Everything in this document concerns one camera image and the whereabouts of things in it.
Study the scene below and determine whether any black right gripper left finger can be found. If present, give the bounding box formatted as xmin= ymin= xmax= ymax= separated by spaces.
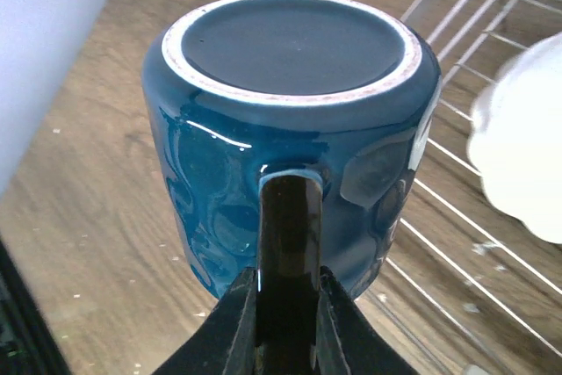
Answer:
xmin=154 ymin=268 xmax=257 ymax=375

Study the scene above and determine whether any white scalloped bowl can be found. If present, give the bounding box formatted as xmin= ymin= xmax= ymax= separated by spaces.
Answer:
xmin=467 ymin=34 xmax=561 ymax=244

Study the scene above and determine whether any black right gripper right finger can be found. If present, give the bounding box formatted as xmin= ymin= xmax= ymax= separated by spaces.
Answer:
xmin=316 ymin=266 xmax=417 ymax=375

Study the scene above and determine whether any wire dish rack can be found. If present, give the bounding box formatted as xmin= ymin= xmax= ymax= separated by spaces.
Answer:
xmin=358 ymin=0 xmax=561 ymax=374

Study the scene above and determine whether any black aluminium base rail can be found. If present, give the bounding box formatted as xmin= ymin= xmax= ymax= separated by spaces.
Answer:
xmin=1 ymin=245 xmax=71 ymax=375

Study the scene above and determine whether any dark blue mug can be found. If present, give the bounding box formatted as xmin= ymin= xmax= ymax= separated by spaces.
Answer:
xmin=142 ymin=0 xmax=442 ymax=374

